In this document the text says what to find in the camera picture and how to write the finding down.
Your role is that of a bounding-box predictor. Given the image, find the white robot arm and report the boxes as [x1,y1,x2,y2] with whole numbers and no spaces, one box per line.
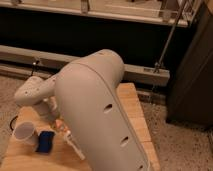
[14,49,154,171]

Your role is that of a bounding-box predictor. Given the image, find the dark cabinet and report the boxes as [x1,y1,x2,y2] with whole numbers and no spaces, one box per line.
[166,0,213,127]

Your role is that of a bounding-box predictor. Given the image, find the metal rail beam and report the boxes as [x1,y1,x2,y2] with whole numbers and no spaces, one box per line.
[0,45,170,87]

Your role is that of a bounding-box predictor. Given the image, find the black cable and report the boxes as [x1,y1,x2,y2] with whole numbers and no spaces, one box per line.
[9,59,40,132]

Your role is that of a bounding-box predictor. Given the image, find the clear plastic bottle white label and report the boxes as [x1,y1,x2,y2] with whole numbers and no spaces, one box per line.
[56,119,85,160]

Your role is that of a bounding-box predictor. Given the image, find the blue sponge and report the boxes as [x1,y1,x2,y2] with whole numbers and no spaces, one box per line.
[36,131,55,154]

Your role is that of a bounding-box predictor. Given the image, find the metal rod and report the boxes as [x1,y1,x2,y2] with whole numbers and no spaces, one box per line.
[154,0,187,73]

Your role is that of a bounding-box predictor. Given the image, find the white plastic cup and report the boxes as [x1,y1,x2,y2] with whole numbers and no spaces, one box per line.
[13,122,38,146]

